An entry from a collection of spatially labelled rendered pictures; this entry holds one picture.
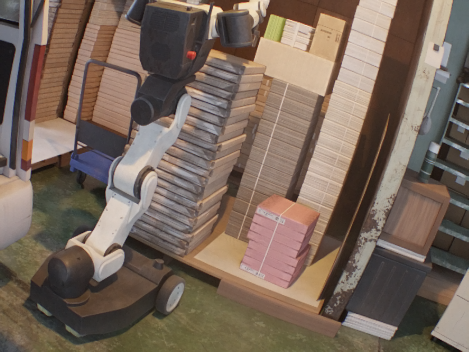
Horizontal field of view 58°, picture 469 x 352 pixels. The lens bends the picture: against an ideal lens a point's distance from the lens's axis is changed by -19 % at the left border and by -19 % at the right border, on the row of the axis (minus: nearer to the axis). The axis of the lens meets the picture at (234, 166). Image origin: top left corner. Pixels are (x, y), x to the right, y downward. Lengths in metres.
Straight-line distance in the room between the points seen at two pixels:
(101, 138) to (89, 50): 1.30
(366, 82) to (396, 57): 3.78
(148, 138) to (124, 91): 2.21
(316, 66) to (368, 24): 0.41
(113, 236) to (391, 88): 4.97
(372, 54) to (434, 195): 0.84
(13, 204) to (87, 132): 1.37
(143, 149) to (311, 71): 1.09
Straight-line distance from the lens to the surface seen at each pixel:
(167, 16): 1.80
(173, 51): 1.82
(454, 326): 2.80
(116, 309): 1.93
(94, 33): 4.13
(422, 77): 2.21
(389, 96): 6.42
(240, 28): 1.84
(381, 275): 2.51
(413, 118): 2.22
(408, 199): 2.38
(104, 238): 2.01
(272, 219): 2.49
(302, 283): 2.72
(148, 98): 1.90
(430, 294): 3.37
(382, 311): 2.61
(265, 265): 2.58
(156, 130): 2.03
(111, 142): 2.98
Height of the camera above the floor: 1.34
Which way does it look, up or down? 17 degrees down
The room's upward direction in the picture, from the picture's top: 17 degrees clockwise
